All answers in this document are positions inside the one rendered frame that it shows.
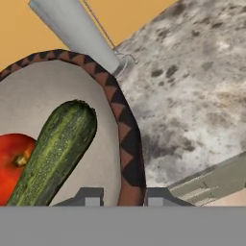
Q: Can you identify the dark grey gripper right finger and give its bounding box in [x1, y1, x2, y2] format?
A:
[144, 186, 195, 208]

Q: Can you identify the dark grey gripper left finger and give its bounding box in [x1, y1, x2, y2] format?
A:
[53, 186, 105, 208]

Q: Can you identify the white bowl with patterned rim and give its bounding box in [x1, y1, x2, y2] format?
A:
[0, 48, 147, 208]

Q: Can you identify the green squash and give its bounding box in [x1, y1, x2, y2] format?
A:
[6, 99, 98, 208]

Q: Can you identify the red tomato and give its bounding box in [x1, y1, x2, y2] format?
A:
[0, 133, 38, 207]

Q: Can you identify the white paper towel roll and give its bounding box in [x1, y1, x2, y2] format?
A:
[28, 0, 120, 75]

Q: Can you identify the wire paper towel holder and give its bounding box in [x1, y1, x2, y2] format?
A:
[81, 0, 139, 79]

